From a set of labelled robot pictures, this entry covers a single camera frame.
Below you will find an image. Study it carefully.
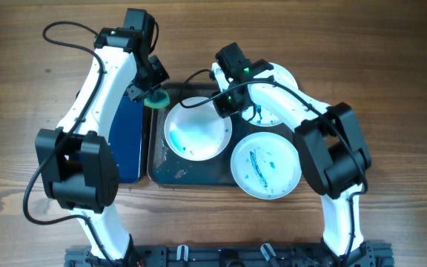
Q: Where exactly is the yellow green round sponge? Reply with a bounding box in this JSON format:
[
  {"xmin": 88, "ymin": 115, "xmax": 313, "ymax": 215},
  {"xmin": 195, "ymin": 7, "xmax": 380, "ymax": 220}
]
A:
[{"xmin": 144, "ymin": 89, "xmax": 170, "ymax": 109}]

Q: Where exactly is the white plate blue puddle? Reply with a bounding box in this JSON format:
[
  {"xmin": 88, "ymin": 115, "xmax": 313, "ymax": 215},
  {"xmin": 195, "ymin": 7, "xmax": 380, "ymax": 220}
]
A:
[{"xmin": 164, "ymin": 96, "xmax": 233, "ymax": 162}]

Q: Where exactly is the white plate long blue streak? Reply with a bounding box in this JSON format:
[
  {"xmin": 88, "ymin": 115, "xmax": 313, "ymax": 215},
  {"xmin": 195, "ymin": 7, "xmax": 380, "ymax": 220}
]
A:
[{"xmin": 231, "ymin": 132, "xmax": 302, "ymax": 200}]

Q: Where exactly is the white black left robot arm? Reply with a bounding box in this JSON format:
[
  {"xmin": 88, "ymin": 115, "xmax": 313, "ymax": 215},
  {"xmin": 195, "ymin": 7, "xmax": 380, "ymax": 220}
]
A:
[{"xmin": 34, "ymin": 24, "xmax": 168, "ymax": 266}]

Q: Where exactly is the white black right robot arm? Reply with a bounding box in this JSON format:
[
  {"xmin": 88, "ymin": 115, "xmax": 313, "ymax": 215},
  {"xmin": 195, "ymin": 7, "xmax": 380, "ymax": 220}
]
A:
[{"xmin": 211, "ymin": 60, "xmax": 371, "ymax": 260}]

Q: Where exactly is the blue water tray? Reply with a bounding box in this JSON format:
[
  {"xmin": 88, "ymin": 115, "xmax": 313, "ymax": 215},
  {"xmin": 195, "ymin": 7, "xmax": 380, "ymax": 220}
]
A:
[{"xmin": 75, "ymin": 88, "xmax": 146, "ymax": 184}]

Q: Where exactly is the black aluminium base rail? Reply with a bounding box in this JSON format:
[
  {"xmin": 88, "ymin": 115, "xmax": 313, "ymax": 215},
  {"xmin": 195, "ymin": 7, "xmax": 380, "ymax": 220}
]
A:
[{"xmin": 64, "ymin": 243, "xmax": 395, "ymax": 267}]

